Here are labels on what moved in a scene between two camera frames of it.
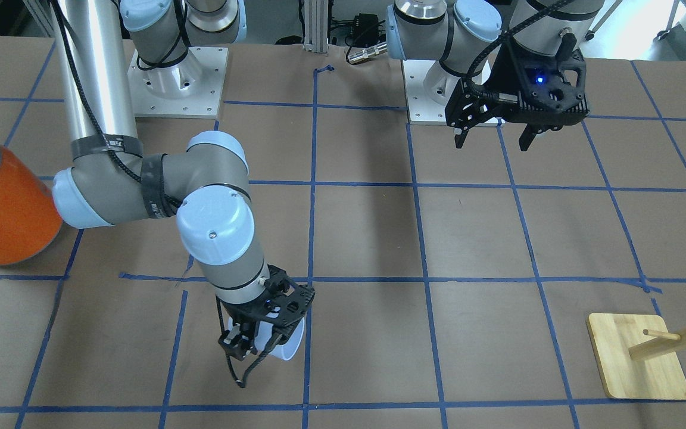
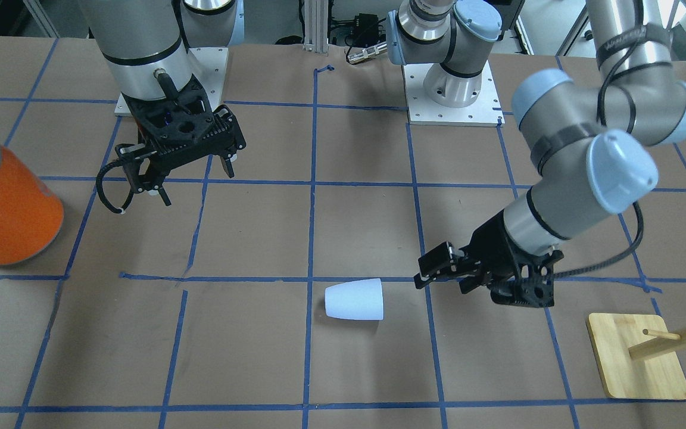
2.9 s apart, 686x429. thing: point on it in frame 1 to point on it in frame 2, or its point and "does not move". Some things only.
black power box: x=365 y=30 does not move
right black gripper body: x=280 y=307 to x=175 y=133
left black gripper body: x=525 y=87 to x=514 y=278
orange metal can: x=10 y=213 does not move
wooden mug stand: x=639 y=354 does not move
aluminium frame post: x=315 y=26 does not move
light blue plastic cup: x=262 y=333 to x=359 y=299
